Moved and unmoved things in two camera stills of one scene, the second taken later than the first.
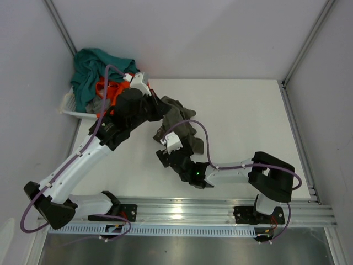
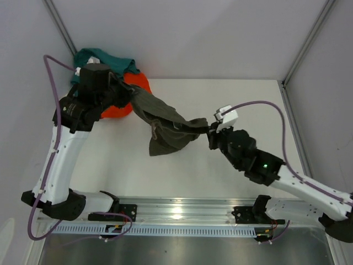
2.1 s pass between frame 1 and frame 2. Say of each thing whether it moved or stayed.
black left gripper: moved
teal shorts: stayed
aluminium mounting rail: stayed
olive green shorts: moved
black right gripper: moved
